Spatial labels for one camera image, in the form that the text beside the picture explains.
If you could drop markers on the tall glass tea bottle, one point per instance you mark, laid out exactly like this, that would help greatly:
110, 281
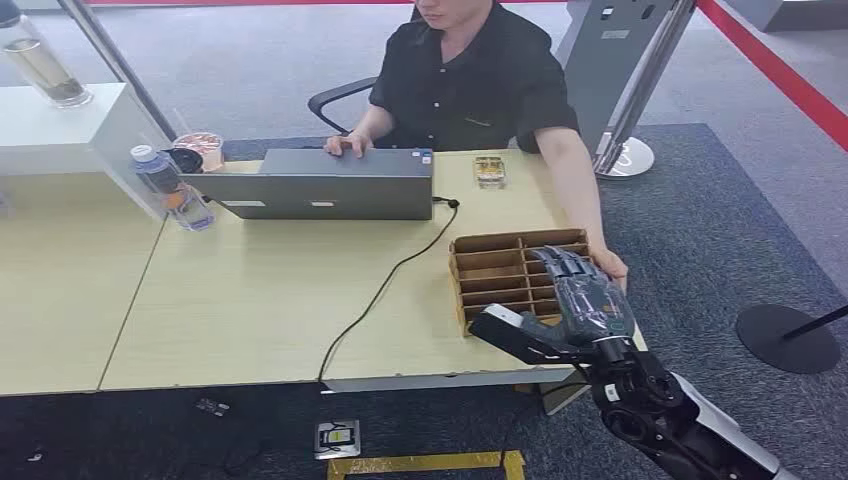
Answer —
46, 66

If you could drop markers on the wooden desk leg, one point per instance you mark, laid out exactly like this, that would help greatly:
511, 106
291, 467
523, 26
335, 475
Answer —
566, 397

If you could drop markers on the clear plastic box yellow contents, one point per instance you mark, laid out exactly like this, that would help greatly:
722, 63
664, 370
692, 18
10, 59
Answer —
490, 172

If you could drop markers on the metal floor socket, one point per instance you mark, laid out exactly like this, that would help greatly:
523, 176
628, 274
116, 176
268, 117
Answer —
338, 439

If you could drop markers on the grey laptop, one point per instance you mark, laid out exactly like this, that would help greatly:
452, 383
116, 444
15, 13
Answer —
324, 185

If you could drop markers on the plastic bottle white cap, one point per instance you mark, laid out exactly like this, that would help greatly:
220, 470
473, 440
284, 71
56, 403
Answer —
169, 185

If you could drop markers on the dark floor rug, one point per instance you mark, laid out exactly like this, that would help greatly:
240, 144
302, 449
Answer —
696, 232

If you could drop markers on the person's right hand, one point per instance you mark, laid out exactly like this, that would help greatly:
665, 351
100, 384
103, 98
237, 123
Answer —
350, 142

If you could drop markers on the white shelf block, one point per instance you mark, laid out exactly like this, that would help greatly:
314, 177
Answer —
60, 129

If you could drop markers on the person's right forearm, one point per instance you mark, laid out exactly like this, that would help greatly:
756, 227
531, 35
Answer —
376, 124

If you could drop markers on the black round-base stand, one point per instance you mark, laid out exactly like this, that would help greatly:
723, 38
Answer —
785, 339

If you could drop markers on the black round lid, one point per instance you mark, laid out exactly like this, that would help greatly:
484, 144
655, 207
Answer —
184, 160

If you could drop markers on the slanted metal pole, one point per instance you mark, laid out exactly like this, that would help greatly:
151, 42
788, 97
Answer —
116, 66

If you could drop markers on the paper cup red pattern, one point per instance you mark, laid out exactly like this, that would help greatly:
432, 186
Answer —
202, 147

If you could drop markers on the black office chair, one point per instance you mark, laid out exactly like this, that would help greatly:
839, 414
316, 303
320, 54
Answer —
338, 99

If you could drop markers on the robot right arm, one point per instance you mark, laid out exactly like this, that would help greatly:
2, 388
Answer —
662, 411

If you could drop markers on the grey low platform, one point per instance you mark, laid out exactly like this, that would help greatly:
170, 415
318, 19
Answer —
788, 13

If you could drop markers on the robot right hand grey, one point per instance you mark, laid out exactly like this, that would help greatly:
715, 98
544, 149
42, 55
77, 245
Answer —
593, 301

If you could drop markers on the grey kiosk panel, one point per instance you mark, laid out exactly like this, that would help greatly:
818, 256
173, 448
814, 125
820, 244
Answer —
596, 60

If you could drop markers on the person's left hand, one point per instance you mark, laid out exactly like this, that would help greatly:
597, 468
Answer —
611, 264

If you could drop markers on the person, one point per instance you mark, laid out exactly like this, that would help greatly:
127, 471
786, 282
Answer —
470, 79

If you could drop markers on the cardboard divider box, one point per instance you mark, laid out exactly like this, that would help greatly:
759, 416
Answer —
497, 278

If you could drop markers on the person's left forearm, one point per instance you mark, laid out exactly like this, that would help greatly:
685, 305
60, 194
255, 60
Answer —
571, 185

